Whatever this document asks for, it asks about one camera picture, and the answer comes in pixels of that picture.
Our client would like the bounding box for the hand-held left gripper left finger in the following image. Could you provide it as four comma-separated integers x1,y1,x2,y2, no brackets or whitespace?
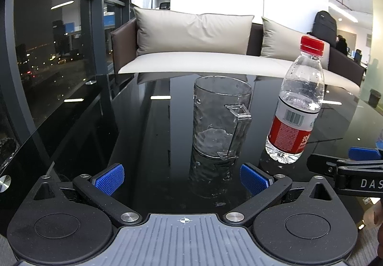
30,163,143,228

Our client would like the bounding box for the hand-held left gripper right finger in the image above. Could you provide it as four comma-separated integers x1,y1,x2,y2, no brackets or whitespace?
223,163,340,228

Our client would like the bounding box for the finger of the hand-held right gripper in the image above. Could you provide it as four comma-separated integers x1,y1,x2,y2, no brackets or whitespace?
307,154,343,178
349,147,383,162

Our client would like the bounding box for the clear plastic water bottle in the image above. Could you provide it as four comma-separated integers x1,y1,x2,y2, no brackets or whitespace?
266,51,326,164

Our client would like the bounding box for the clear glass mug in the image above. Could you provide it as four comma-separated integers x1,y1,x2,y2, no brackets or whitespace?
191,75,252,162

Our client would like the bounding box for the red bottle cap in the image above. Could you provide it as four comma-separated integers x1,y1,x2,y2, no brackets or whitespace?
300,35,326,57

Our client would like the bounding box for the person's right hand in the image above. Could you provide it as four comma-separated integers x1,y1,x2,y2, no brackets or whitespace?
363,202,383,257

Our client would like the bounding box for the black trash bin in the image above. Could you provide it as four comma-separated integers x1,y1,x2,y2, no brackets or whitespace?
368,89,382,108

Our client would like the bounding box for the narrow beige back cushion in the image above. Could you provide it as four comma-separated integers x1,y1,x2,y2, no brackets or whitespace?
260,16,331,70

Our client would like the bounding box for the beige sofa seat cushion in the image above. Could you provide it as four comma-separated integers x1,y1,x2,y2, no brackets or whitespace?
118,52,361,87

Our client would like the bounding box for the black backpack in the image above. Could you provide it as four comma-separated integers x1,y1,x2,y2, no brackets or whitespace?
307,10,338,48

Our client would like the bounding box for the brown sofa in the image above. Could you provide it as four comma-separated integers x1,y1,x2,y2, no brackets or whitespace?
110,17,367,87

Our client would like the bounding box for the wide beige back cushion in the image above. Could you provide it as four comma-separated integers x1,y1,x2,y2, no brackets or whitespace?
133,6,255,57

